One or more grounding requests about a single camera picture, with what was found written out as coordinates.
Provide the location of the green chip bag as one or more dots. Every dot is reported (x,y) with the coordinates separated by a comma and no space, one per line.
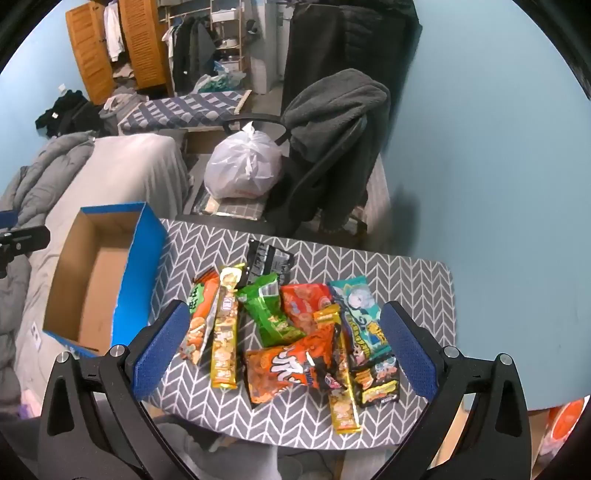
(268,314)

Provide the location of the grey hoodie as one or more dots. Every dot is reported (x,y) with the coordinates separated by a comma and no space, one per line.
(117,106)

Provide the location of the grey herringbone table cover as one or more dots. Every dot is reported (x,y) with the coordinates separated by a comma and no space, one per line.
(392,267)

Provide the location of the long yellow snack packet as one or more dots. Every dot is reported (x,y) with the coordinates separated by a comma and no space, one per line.
(341,406)
(226,332)

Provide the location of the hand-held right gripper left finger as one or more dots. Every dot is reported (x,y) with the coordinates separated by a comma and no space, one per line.
(159,353)

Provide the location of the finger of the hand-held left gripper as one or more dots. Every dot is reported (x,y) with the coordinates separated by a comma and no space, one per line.
(27,239)
(7,218)

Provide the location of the orange and green snack packet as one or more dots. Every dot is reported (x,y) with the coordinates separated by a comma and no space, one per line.
(203,314)

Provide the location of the large black hanging coat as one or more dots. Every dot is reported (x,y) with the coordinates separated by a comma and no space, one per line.
(323,37)

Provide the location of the white power strip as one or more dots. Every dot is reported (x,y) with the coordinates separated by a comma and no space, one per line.
(36,334)

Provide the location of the wooden louvred wardrobe door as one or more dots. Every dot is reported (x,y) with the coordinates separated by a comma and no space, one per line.
(145,41)
(87,50)

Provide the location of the black snack packet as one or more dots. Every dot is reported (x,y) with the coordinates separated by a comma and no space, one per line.
(268,261)

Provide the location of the checked folding bed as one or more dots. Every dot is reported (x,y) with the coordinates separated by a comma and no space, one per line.
(184,108)

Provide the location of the red-orange biscuit packet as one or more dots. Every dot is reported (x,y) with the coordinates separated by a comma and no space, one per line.
(304,300)

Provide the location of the blue cardboard box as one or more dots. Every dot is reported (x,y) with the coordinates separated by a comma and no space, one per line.
(92,286)

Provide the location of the grey checked cushion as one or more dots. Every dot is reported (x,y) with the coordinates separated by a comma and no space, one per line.
(240,207)

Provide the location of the black office chair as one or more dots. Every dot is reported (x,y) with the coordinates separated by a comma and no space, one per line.
(300,184)
(337,115)

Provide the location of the dark hanging clothes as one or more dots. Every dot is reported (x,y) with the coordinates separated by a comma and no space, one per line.
(189,50)

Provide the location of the teal cartoon snack packet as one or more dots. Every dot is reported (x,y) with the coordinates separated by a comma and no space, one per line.
(360,314)

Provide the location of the green and white plastic bag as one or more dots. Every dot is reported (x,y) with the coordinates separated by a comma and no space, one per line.
(221,82)

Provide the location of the grey duvet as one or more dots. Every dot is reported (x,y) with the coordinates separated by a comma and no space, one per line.
(46,170)

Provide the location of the orange printed box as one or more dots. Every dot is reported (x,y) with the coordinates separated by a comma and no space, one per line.
(565,424)

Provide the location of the metal shelf rack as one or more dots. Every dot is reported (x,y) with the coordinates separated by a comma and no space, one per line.
(226,27)

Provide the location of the bed with grey sheet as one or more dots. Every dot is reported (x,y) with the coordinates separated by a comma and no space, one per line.
(129,170)

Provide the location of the white hanging shirt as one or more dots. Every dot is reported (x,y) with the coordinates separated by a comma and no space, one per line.
(112,32)

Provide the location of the small black and yellow packet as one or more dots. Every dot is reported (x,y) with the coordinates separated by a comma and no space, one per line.
(376,383)

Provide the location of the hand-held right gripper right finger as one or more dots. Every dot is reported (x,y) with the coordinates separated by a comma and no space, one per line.
(411,353)

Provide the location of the orange chip bag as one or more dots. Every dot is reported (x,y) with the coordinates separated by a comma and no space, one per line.
(281,369)

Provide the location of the black clothes pile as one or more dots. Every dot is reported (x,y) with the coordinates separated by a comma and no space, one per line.
(64,113)

